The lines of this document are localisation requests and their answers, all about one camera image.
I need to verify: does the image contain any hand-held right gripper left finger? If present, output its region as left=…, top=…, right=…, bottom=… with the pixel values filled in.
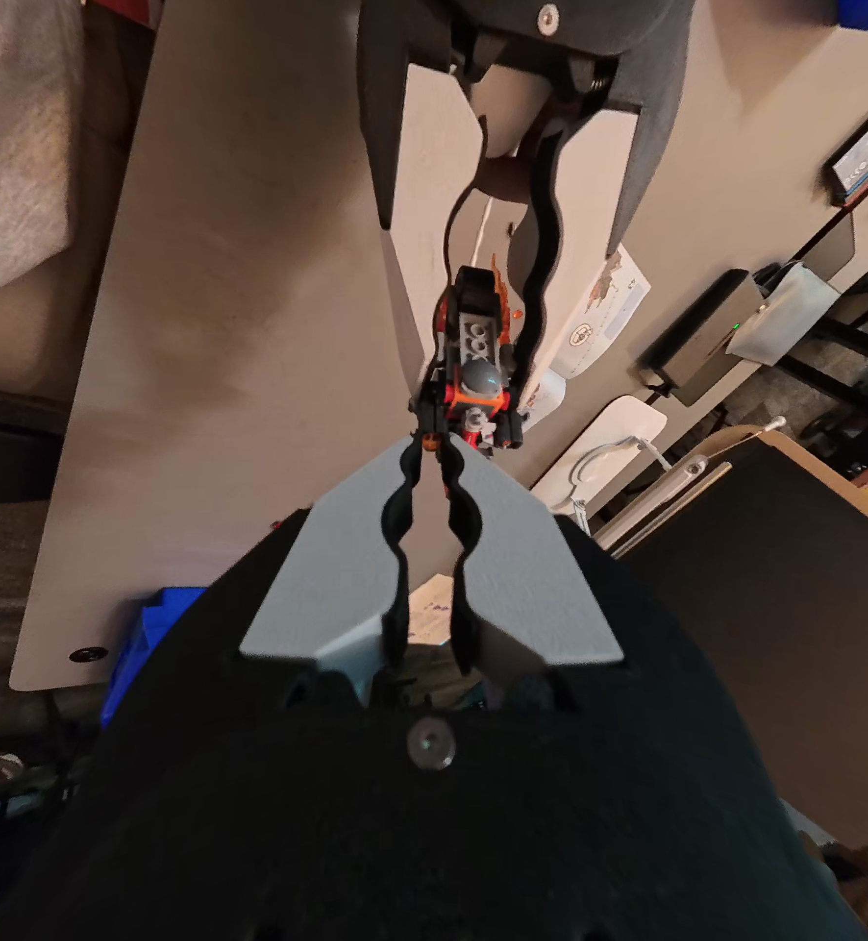
left=239, top=434, right=422, bottom=703

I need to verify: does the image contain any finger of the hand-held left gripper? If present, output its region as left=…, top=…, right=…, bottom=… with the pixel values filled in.
left=381, top=62, right=491, bottom=404
left=511, top=103, right=644, bottom=383

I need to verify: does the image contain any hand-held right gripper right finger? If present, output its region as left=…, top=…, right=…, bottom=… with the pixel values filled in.
left=443, top=434, right=624, bottom=688

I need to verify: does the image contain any lego instruction booklet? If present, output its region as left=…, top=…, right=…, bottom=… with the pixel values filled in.
left=518, top=246, right=653, bottom=435

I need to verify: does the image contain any lego motorcycle model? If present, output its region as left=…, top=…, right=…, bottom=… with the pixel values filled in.
left=406, top=202, right=529, bottom=451

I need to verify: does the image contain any person's left hand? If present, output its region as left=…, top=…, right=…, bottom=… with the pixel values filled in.
left=476, top=147, right=546, bottom=204

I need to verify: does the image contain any white metal stand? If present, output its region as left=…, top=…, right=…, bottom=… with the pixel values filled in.
left=529, top=395, right=734, bottom=554

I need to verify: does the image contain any black charger box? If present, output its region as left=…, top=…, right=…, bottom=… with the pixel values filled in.
left=637, top=269, right=766, bottom=407

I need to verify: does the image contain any red plastic wrapper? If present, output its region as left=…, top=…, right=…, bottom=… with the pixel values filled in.
left=81, top=0, right=164, bottom=22

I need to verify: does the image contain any person's grey hoodie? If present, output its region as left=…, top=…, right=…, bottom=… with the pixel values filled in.
left=0, top=0, right=85, bottom=310

